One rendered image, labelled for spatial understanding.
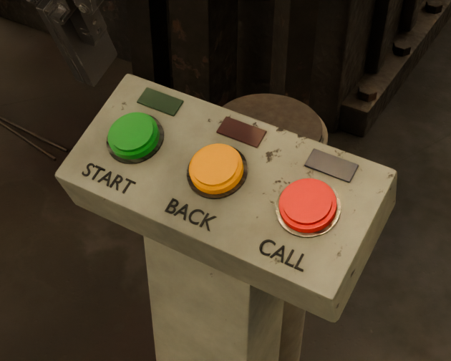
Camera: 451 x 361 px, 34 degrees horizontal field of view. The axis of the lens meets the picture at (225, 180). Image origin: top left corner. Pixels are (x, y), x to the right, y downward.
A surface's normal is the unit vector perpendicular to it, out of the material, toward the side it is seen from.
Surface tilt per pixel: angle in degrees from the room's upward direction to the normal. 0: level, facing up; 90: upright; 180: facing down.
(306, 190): 20
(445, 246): 0
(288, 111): 0
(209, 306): 90
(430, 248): 0
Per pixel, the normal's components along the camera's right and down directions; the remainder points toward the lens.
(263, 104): 0.00, -0.74
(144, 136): -0.17, -0.50
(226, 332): -0.51, 0.58
